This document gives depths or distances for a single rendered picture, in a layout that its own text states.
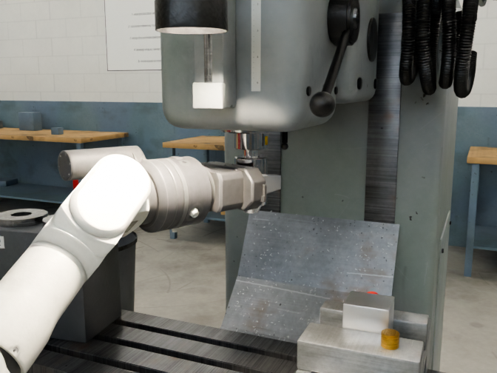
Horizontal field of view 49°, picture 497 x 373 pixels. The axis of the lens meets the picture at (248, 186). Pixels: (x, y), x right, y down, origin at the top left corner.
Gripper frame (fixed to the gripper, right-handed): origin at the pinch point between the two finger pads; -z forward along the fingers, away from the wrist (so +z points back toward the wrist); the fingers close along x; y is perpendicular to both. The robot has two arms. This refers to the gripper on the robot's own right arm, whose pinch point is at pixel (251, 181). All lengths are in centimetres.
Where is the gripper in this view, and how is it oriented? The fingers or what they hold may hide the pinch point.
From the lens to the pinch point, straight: 77.3
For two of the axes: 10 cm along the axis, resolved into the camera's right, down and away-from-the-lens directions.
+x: -6.9, -1.3, 7.1
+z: -7.2, 1.1, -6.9
